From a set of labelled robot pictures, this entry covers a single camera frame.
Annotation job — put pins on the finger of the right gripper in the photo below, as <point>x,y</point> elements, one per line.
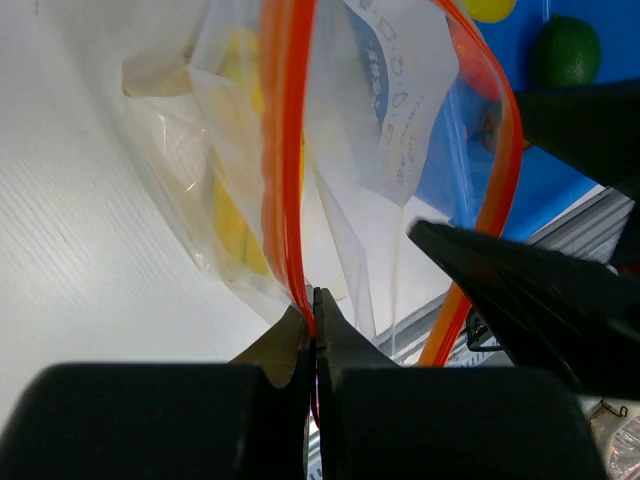
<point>572,317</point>
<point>593,128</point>

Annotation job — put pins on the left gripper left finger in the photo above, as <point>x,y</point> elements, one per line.
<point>244,419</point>

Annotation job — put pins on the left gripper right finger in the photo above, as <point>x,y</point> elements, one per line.
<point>378,420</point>

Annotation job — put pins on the yellow starfruit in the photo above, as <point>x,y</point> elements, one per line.
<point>489,11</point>

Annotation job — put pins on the yellow banana bunch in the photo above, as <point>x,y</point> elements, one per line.
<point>255,107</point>

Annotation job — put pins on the clear zip top bag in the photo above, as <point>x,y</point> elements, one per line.
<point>392,135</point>

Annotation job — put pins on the green lime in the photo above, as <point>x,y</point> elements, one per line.
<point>565,53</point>

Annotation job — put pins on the orange carrot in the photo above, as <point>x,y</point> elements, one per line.
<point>475,68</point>

